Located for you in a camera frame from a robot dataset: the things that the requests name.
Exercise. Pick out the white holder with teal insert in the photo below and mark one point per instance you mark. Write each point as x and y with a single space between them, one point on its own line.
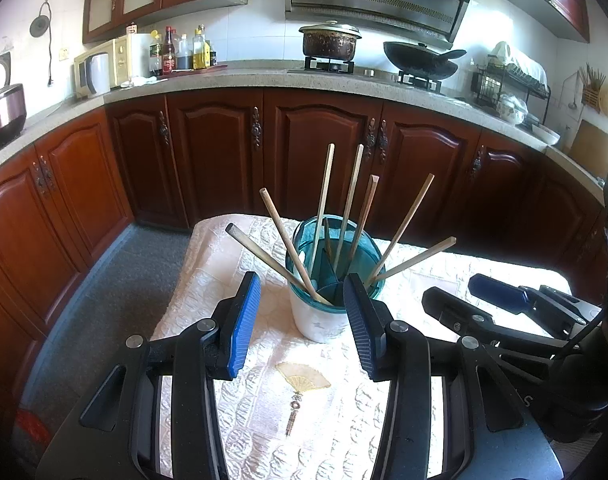
314 322

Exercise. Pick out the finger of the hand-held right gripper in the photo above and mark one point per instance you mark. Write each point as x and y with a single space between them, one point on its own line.
499 295
449 307

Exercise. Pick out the cream microwave oven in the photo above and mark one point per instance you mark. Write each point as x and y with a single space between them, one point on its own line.
119 60

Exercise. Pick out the quilted white tablecloth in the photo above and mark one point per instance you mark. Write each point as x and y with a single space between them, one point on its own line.
264 410

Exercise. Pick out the floral ceramic bowl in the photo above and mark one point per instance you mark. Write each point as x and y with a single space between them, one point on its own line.
511 107

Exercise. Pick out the wooden cutting board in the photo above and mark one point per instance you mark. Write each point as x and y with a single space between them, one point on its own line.
594 147

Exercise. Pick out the gas stove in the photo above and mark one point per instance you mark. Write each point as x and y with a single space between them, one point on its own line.
364 72

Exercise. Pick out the wall power outlet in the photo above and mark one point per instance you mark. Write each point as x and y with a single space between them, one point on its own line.
63 53

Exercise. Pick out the white dish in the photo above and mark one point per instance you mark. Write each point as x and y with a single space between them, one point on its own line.
544 134

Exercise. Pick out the hanging metal ladle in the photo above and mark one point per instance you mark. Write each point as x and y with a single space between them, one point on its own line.
573 95

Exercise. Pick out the black wok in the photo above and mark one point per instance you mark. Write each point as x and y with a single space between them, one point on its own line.
419 60

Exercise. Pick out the dark cooking pot with lid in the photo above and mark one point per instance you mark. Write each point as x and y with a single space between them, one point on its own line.
329 42

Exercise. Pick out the rice cooker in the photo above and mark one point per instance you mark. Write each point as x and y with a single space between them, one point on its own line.
1 110

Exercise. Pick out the white cloth over dishes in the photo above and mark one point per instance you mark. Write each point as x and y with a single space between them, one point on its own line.
524 67

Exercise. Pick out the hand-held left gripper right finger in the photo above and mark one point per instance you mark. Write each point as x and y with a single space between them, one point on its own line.
359 320

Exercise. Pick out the speckled stone countertop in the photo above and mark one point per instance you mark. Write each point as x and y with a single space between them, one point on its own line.
244 80

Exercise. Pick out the wooden chopstick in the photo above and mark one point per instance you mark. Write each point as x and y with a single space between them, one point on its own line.
424 255
279 225
326 185
368 200
254 247
414 210
351 185

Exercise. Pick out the white paper towel roll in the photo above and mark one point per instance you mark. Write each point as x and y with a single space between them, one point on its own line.
140 57

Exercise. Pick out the row of condiment bottles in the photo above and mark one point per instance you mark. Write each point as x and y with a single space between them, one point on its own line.
184 55

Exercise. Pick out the red object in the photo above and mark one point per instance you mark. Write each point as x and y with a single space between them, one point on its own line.
31 430

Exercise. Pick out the wall chopstick holder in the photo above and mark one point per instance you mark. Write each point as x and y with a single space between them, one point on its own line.
591 92

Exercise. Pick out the black dish rack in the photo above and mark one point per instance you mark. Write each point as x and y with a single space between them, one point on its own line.
484 90

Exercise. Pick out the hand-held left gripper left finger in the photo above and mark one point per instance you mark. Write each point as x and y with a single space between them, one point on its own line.
244 325

